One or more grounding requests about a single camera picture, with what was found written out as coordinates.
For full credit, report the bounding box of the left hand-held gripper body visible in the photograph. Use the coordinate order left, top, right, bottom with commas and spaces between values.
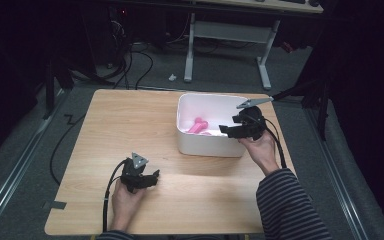
119, 152, 150, 195

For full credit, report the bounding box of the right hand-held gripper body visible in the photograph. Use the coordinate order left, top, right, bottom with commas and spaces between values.
231, 96, 275, 142

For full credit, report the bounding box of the white plastic bin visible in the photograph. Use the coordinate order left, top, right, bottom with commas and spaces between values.
175, 92, 258, 158

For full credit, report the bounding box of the pink rubber bone toy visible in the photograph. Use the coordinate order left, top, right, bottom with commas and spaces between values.
186, 116, 210, 135

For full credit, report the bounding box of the person's right hand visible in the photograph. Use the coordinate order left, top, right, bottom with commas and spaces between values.
237, 130, 282, 177

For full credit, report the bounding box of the person's left hand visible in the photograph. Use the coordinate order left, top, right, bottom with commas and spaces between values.
110, 179, 146, 232

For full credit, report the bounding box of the black stand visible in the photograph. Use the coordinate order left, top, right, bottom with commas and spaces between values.
270, 65, 332, 142
42, 57, 116, 121

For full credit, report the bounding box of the grey tape piece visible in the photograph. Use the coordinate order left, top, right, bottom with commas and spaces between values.
42, 200, 68, 211

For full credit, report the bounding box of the white-legged wooden desk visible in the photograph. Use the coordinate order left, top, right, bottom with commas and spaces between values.
183, 0, 325, 91

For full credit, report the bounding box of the black computer tower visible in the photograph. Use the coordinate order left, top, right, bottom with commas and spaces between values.
108, 5, 132, 66

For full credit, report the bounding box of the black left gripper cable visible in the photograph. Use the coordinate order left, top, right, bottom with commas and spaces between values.
101, 158, 128, 234

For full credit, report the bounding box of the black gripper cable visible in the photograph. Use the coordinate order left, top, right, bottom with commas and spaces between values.
262, 117, 288, 170
101, 158, 128, 234

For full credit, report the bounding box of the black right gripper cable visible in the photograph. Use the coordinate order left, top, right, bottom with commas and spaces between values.
262, 117, 288, 170

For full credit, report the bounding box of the thin black floor cable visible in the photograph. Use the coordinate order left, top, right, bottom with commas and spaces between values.
49, 114, 87, 186

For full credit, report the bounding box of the metal floor rail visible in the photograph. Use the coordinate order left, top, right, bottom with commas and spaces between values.
304, 107, 370, 240
0, 87, 68, 232

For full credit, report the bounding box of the bundle of black floor cables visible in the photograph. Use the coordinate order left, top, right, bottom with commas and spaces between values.
97, 40, 155, 91

